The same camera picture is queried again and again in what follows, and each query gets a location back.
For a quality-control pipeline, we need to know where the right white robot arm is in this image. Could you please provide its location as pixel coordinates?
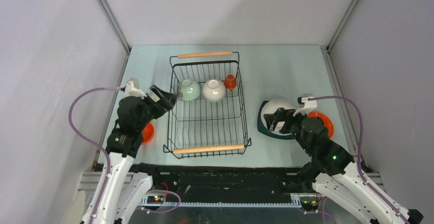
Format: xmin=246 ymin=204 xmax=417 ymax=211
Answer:
xmin=258 ymin=107 xmax=424 ymax=223

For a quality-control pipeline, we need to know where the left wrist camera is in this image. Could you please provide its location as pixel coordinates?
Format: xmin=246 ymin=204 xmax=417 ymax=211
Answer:
xmin=124 ymin=78 xmax=146 ymax=98

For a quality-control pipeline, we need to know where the orange round plate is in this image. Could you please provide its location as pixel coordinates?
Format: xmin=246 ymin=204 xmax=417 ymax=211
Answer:
xmin=308 ymin=111 xmax=335 ymax=139

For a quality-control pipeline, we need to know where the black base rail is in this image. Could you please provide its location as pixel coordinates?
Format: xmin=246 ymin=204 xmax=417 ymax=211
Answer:
xmin=81 ymin=163 xmax=340 ymax=205

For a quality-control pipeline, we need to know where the white ceramic bowl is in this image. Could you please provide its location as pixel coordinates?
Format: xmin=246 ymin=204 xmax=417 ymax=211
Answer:
xmin=202 ymin=79 xmax=226 ymax=102

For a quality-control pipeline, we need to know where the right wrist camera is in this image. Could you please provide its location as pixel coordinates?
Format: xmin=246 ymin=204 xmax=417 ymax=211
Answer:
xmin=293 ymin=94 xmax=317 ymax=117

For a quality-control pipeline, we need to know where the orange glossy bowl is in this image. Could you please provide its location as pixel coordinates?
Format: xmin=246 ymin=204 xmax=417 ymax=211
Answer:
xmin=142 ymin=122 xmax=155 ymax=145

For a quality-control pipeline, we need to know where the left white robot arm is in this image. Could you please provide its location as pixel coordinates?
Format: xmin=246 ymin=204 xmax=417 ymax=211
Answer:
xmin=81 ymin=83 xmax=177 ymax=223

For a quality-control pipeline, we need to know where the teal square plate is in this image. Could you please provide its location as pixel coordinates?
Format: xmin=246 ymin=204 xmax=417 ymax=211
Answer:
xmin=257 ymin=100 xmax=294 ymax=140

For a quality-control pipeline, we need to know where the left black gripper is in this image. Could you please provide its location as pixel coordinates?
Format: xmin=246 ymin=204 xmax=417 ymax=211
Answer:
xmin=136 ymin=84 xmax=178 ymax=130

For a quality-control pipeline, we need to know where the green floral ceramic bowl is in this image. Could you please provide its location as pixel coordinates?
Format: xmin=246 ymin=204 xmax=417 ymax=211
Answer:
xmin=177 ymin=79 xmax=201 ymax=101

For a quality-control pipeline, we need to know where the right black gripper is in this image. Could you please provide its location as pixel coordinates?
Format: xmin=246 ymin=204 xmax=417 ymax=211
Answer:
xmin=263 ymin=106 xmax=312 ymax=154

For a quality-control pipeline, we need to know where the small orange ceramic cup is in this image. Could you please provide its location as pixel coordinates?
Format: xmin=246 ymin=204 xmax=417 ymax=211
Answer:
xmin=224 ymin=74 xmax=237 ymax=92

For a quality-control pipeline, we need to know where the white pink fluted plate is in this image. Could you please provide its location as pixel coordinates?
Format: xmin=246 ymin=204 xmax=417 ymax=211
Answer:
xmin=261 ymin=99 xmax=298 ymax=123

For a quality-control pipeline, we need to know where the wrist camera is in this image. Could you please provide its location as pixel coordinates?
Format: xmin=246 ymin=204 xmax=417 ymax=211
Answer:
xmin=124 ymin=78 xmax=146 ymax=98
xmin=293 ymin=94 xmax=317 ymax=117

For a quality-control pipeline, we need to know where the black wire dish rack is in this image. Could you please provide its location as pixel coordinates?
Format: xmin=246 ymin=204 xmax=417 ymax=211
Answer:
xmin=163 ymin=51 xmax=251 ymax=159

